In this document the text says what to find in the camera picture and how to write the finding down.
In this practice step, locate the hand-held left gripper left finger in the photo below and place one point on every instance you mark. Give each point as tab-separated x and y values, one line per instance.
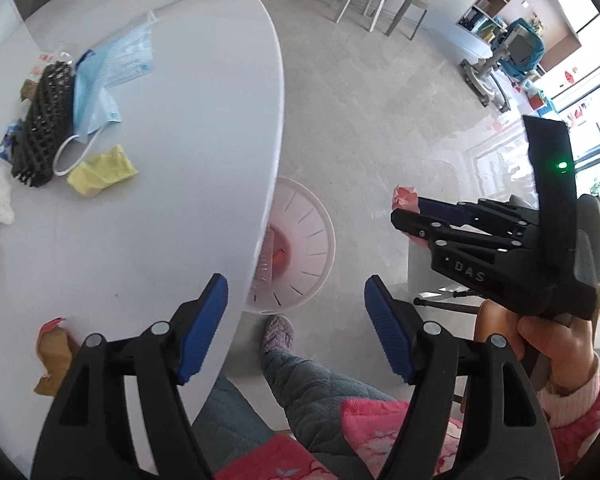
202	330

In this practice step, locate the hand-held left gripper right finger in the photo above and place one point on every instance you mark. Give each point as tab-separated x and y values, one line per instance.
387	330

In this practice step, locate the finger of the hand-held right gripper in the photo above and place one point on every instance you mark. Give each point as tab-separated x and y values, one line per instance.
420	225
440	206

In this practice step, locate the pink paper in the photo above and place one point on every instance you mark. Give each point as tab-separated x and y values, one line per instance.
405	197

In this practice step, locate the clear plastic bottle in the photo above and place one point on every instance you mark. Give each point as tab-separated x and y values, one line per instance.
264	265

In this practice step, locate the white slotted waste bin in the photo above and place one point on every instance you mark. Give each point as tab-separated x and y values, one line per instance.
305	230

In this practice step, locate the black plastic mesh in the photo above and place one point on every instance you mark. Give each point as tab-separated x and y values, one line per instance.
45	125

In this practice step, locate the blue and white wrapper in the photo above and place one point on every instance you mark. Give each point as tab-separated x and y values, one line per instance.
10	140

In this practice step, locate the person's right forearm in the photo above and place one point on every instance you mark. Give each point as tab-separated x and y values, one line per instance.
580	410

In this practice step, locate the person's right hand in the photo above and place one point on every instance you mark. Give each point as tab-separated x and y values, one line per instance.
565	350

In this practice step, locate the purple knit slipper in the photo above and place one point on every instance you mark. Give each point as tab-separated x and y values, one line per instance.
279	332

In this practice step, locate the person's right leg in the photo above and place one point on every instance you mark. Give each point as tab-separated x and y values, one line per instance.
320	395

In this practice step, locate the brown and red paper wrapper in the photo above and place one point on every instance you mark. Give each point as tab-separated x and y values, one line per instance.
55	355

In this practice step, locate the blue and grey machine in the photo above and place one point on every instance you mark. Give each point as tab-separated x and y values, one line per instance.
522	42

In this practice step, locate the yellow crumpled paper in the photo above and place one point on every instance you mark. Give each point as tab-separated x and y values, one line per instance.
102	172

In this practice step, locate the blue face mask with print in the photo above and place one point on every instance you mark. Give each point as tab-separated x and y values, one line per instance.
130	50

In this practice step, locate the small brown scrap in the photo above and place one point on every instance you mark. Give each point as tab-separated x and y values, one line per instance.
30	91

